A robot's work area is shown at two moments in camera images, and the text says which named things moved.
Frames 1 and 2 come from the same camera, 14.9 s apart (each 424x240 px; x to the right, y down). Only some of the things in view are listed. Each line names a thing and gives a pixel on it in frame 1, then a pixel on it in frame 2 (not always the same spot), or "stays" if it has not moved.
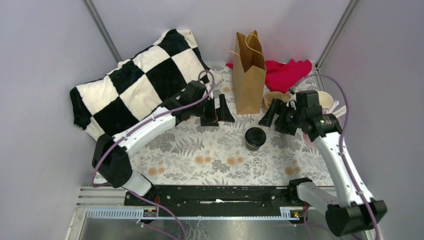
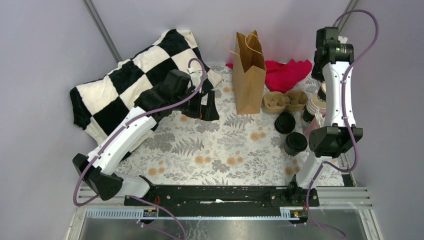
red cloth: x=281 y=76 stays
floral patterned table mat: x=240 y=152 stays
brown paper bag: x=249 y=74 stays
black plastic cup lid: x=255 y=136 to x=296 y=142
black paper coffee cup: x=254 y=138 to x=295 y=142
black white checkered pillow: x=134 y=91 stays
